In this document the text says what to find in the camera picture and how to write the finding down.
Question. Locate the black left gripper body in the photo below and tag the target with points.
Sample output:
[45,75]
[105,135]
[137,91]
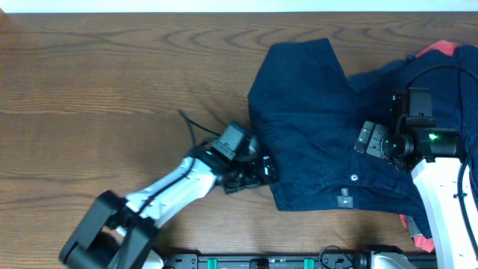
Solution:
[245,175]

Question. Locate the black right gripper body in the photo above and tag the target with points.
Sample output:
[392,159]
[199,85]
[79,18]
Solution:
[382,141]

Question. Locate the navy blue shorts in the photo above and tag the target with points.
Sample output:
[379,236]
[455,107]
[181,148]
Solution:
[309,114]

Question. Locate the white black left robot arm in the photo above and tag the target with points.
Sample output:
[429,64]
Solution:
[120,232]

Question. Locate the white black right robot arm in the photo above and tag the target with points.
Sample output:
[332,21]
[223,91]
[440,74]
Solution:
[439,169]

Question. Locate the navy blue clothes pile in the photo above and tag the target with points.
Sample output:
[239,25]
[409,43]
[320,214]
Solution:
[468,67]

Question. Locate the grey garment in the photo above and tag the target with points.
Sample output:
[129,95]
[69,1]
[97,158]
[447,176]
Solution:
[412,227]

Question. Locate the red garment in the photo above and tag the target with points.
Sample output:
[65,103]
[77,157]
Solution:
[431,69]

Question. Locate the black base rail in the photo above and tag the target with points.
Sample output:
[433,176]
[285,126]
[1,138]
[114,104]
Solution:
[333,257]

